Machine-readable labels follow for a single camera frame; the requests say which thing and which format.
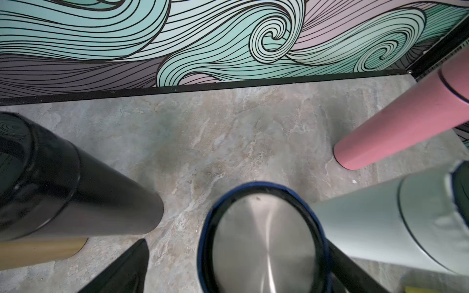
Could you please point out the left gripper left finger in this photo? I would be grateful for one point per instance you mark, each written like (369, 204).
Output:
(125, 275)

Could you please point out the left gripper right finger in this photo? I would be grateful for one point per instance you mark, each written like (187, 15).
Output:
(352, 277)

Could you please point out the gold thermos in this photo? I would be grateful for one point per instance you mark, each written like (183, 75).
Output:
(28, 253)

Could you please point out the black thermos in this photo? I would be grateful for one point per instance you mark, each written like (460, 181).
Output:
(50, 188)

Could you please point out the pink thermos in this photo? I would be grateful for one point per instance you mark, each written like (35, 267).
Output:
(435, 104)

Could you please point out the yellow cleaning cloth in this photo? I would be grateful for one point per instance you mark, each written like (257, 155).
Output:
(414, 289)

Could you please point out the white thermos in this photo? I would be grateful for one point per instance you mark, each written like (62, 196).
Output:
(420, 220)

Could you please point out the blue thermos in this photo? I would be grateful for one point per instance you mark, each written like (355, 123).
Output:
(262, 237)

